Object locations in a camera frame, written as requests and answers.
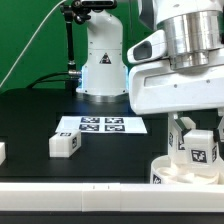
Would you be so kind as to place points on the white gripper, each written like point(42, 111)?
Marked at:
point(155, 88)

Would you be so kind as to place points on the white round stool seat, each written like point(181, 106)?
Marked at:
point(164, 171)

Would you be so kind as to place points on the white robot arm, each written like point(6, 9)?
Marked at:
point(180, 66)

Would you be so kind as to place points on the paper sheet with markers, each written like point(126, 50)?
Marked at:
point(96, 124)

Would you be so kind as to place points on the black camera on stand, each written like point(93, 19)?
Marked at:
point(99, 4)

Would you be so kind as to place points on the white front border rail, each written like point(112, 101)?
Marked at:
point(111, 197)

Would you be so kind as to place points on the white border rail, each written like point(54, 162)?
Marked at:
point(111, 197)
point(2, 152)

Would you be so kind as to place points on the white left border rail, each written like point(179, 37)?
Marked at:
point(2, 152)

